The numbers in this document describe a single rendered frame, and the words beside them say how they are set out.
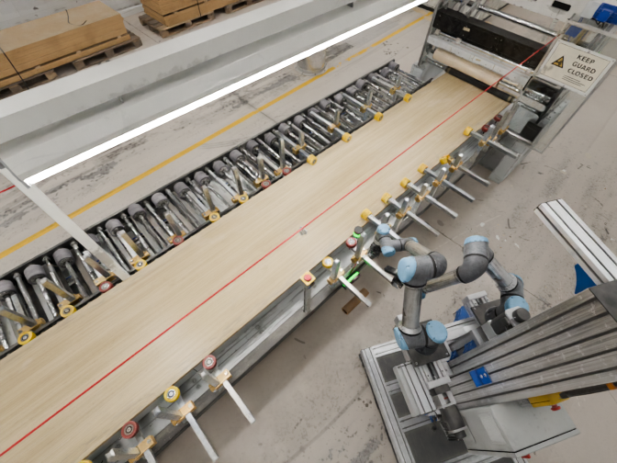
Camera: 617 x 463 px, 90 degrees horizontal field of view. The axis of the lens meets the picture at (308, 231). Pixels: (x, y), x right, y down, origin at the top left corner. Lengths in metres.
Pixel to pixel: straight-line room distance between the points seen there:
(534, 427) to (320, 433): 1.53
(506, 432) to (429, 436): 1.02
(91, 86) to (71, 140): 0.14
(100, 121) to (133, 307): 1.59
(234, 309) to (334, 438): 1.34
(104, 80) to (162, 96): 0.14
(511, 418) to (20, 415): 2.52
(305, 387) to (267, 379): 0.32
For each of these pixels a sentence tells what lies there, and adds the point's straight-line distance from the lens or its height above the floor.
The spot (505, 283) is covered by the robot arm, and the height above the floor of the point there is 1.30.
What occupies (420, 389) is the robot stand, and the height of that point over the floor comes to 0.96.
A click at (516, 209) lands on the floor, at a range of 4.45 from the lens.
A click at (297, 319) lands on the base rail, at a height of 0.70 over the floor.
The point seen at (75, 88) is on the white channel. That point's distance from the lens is 0.96.
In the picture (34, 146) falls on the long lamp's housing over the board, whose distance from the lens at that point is 0.99.
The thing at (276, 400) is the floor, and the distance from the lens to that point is 2.90.
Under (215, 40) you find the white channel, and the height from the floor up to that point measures 2.45.
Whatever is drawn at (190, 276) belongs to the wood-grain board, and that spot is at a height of 0.90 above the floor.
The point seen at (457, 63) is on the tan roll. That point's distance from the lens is 4.27.
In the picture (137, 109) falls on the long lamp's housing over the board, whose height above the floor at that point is 2.37.
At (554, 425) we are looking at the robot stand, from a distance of 2.01.
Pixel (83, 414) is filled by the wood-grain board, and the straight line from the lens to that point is 2.32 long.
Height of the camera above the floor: 2.89
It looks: 56 degrees down
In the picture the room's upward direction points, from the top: 2 degrees clockwise
